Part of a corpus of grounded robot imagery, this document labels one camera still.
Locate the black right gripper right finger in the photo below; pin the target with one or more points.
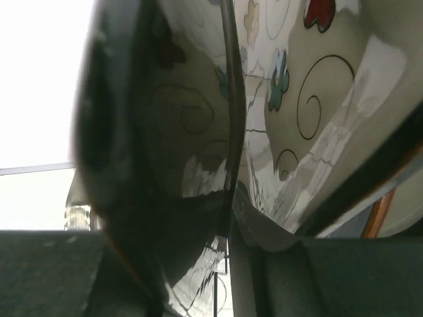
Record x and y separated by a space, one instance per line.
274 273

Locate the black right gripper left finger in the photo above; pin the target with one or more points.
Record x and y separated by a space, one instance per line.
69 273

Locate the square floral plate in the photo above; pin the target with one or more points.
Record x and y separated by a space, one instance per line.
158 135
334 106

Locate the metal dish rack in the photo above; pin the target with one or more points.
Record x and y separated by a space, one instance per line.
78 214

